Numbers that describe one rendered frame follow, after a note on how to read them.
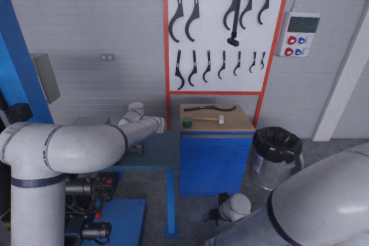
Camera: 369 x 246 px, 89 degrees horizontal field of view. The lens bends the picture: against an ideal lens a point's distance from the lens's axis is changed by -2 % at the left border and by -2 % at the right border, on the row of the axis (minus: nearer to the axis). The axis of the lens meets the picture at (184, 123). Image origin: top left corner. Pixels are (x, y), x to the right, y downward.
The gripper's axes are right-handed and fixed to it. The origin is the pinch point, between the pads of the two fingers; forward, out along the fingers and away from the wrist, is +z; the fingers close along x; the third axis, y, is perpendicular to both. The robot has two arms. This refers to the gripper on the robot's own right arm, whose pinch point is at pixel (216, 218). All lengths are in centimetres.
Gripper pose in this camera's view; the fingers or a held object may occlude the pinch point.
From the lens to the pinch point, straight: 119.7
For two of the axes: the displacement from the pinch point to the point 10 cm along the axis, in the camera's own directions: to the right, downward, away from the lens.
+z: -1.8, 5.9, 7.9
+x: 9.8, 0.5, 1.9
